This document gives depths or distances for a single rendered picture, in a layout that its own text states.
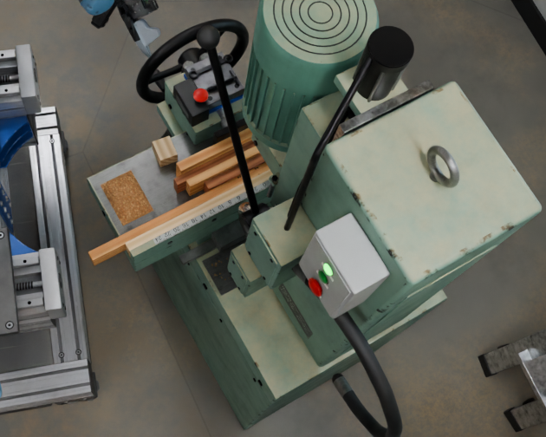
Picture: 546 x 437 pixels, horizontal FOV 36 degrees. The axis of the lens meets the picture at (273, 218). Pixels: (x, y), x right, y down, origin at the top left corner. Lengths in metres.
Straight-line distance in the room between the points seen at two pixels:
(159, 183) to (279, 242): 0.51
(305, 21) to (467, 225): 0.37
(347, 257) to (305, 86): 0.27
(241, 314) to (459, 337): 1.10
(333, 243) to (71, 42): 1.95
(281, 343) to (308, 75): 0.73
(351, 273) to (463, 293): 1.66
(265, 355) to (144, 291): 0.91
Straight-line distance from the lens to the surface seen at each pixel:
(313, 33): 1.21
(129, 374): 2.55
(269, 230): 1.29
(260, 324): 1.77
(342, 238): 1.12
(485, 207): 1.14
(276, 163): 1.59
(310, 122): 1.24
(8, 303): 1.78
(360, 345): 1.28
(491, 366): 2.68
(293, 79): 1.22
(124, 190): 1.72
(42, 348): 2.38
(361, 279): 1.10
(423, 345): 2.67
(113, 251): 1.66
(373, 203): 1.10
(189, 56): 1.93
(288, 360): 1.76
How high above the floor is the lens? 2.52
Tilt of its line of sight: 70 degrees down
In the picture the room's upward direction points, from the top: 20 degrees clockwise
